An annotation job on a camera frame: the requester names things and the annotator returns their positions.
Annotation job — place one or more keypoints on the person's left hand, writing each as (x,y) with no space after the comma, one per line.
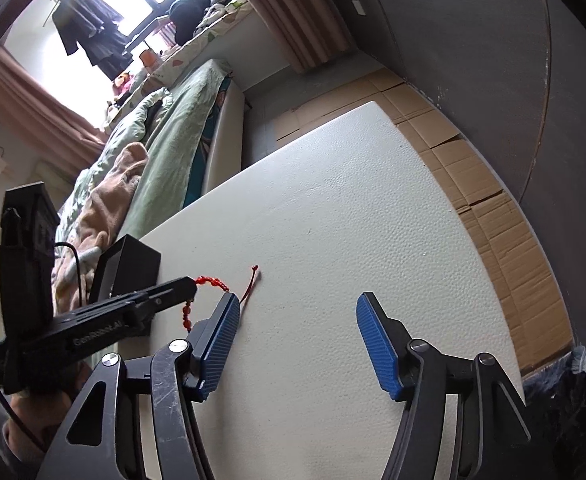
(28,415)

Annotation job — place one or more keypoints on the floral window seat cushion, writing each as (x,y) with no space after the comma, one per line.
(193,55)

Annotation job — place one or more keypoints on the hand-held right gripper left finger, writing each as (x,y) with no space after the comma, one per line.
(218,340)

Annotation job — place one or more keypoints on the pink fleece blanket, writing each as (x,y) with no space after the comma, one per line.
(118,180)

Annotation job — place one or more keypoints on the person's patterned dark pants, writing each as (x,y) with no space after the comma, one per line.
(563,410)

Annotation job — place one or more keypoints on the white leather ottoman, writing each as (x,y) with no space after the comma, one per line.
(348,210)

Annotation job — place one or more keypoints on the black jewelry box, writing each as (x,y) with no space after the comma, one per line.
(123,265)

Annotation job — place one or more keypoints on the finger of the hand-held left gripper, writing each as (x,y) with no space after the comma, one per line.
(173,288)

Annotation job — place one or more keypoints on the white wall socket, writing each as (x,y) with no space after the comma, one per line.
(359,7)

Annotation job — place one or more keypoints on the pink plush toy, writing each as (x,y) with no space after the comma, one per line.
(123,81)

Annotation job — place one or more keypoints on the dark hanging clothes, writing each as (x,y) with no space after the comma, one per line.
(88,20)

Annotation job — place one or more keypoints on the dark grey wardrobe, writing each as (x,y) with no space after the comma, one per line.
(473,35)

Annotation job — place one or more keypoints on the orange paper bag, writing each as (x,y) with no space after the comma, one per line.
(149,60)

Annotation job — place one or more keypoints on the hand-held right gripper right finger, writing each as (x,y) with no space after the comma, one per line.
(378,345)

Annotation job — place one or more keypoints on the green floral quilt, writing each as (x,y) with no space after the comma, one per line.
(128,125)

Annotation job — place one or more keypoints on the bed with green sheet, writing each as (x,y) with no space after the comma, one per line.
(173,160)

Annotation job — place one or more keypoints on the pink curtain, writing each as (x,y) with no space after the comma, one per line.
(33,105)
(293,15)

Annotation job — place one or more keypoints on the black bag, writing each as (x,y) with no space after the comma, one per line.
(188,15)

